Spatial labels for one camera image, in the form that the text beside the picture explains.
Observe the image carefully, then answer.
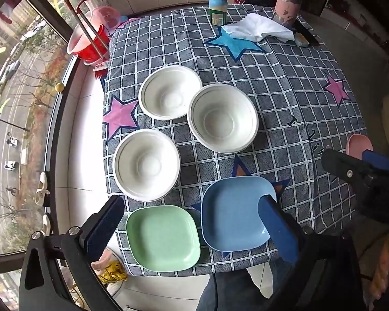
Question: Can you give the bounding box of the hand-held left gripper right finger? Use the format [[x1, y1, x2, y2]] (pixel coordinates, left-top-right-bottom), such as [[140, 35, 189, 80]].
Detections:
[[258, 194, 367, 311]]

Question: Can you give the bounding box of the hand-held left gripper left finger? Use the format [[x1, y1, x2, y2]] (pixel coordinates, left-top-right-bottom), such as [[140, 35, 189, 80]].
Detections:
[[18, 195, 125, 311]]

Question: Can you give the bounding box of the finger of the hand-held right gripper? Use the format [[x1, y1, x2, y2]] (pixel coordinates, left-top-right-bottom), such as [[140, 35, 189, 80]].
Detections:
[[361, 149, 389, 173], [321, 149, 374, 186]]

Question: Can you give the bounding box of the blue square plate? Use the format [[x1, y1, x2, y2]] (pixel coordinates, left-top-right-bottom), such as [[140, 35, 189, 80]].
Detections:
[[201, 175, 277, 251]]

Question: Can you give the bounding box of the green square plate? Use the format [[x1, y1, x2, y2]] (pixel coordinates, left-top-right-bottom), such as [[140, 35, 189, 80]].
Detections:
[[126, 206, 202, 273]]

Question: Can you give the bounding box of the white bowl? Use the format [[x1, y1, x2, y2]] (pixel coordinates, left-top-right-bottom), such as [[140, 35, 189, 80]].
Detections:
[[187, 84, 259, 154], [113, 129, 181, 201], [138, 65, 204, 120]]

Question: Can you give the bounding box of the pink plate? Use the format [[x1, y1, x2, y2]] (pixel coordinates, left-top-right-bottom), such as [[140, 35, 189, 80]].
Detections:
[[346, 134, 374, 161]]

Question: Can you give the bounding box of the yellow plastic bag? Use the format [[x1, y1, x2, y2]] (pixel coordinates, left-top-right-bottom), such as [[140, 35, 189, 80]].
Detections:
[[97, 261, 128, 282]]

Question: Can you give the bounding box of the person's leg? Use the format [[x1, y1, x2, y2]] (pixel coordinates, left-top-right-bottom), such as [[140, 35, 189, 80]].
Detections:
[[196, 266, 276, 311]]

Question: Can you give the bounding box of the grey checked star tablecloth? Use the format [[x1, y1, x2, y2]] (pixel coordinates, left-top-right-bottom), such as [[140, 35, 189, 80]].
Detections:
[[102, 3, 368, 277]]

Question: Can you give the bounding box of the black flat object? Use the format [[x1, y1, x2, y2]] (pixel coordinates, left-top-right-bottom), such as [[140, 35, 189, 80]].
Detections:
[[295, 18, 320, 46]]

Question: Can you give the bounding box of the white paper towel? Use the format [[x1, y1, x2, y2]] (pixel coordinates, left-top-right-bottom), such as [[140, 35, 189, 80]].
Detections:
[[221, 13, 295, 43]]

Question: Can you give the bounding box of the red brush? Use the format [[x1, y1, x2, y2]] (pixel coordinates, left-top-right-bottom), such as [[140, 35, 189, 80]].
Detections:
[[95, 62, 110, 80]]

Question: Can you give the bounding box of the red plastic bucket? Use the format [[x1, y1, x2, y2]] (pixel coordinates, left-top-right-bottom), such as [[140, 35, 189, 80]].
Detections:
[[67, 6, 121, 66]]

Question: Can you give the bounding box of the green cap bottle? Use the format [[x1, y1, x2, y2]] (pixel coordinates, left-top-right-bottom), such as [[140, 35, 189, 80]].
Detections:
[[209, 0, 228, 26]]

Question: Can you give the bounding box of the metal pole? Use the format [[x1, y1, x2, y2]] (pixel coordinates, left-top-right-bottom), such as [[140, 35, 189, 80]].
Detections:
[[72, 6, 103, 58]]

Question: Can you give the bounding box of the brown wooden pole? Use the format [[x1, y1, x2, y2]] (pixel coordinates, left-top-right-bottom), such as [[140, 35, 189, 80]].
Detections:
[[64, 0, 99, 57]]

